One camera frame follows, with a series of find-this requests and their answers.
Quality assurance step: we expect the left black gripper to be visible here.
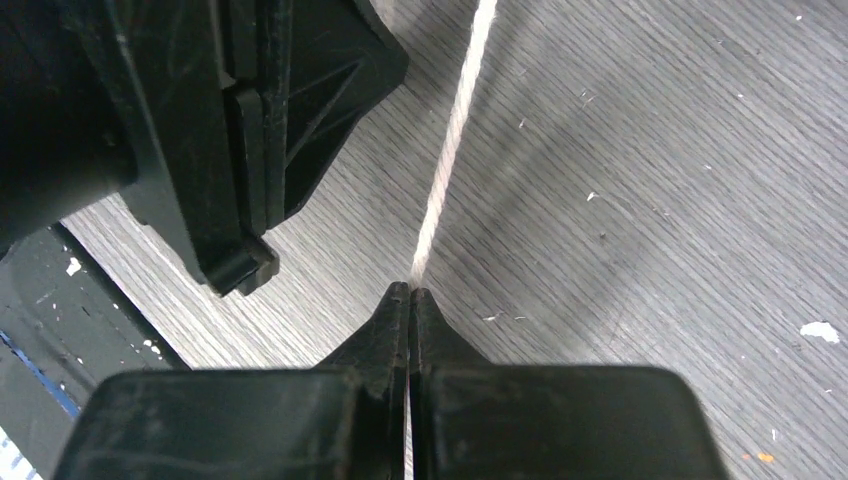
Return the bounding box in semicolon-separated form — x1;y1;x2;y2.
1;1;409;296

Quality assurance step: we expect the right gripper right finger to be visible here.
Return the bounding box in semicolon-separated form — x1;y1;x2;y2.
410;289;729;479

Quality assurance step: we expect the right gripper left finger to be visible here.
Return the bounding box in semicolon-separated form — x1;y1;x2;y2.
55;282;411;479

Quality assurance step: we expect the strawberry print ruffled blanket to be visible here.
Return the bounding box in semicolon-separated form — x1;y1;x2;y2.
409;0;498;289

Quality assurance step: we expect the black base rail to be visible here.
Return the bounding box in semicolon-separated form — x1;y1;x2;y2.
1;224;187;479

